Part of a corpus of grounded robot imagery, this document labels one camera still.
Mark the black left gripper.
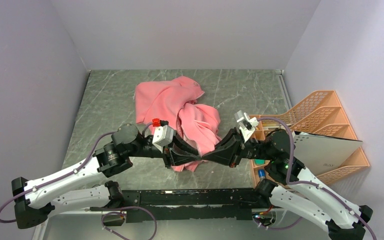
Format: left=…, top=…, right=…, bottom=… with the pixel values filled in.
left=128, top=130, right=203, bottom=170

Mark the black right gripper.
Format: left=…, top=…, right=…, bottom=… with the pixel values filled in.
left=200, top=125, right=274, bottom=167

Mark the pink zip-up jacket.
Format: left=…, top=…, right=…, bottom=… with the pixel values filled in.
left=134, top=76, right=221, bottom=156

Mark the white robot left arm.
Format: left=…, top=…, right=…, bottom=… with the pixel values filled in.
left=11, top=123, right=201, bottom=229

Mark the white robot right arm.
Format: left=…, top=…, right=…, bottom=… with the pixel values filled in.
left=202, top=129, right=377, bottom=240

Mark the green eraser in organizer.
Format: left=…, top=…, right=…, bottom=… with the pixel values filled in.
left=254, top=159, right=265, bottom=166

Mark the blue capped item in organizer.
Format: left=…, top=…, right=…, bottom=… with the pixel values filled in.
left=257, top=168, right=266, bottom=180

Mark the white folder in organizer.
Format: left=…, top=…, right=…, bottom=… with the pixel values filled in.
left=292, top=131, right=363, bottom=176

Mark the orange plastic desk organizer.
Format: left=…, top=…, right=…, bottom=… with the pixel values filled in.
left=243, top=90, right=371, bottom=188

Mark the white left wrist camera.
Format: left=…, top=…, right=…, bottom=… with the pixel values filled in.
left=152, top=118, right=175, bottom=148

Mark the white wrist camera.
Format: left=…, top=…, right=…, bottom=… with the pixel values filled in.
left=152, top=118, right=175, bottom=148
left=234, top=110, right=259, bottom=142

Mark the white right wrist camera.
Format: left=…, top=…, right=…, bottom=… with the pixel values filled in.
left=234, top=110, right=259, bottom=142

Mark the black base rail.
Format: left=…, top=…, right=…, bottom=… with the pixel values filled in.
left=89, top=188, right=271, bottom=223

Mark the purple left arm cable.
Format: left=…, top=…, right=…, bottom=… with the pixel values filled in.
left=0, top=121, right=158, bottom=240

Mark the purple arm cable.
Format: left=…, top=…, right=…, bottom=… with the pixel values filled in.
left=0, top=121, right=158, bottom=240
left=253, top=116, right=378, bottom=240

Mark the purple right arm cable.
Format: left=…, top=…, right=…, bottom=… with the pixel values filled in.
left=253, top=116, right=378, bottom=240

